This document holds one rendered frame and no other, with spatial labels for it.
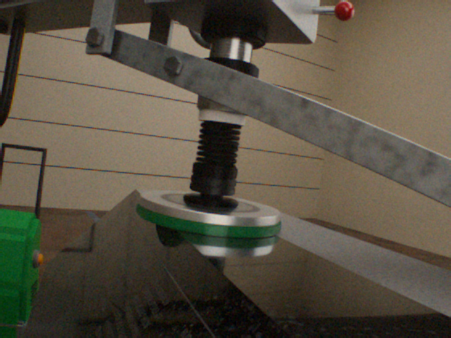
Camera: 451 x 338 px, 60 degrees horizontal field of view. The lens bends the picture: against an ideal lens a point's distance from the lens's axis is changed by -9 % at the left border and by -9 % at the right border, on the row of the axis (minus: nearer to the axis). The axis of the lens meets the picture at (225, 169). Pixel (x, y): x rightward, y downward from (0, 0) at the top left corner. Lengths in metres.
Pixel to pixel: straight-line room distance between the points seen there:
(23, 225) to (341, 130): 1.55
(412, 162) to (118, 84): 4.95
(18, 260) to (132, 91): 3.82
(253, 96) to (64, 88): 4.67
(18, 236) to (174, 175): 3.98
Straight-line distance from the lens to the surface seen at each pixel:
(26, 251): 1.87
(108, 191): 5.36
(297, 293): 0.37
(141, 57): 0.67
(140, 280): 0.51
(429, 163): 0.50
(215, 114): 0.61
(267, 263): 0.45
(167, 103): 5.54
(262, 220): 0.58
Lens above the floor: 0.98
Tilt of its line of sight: 3 degrees down
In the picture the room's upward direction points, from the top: 8 degrees clockwise
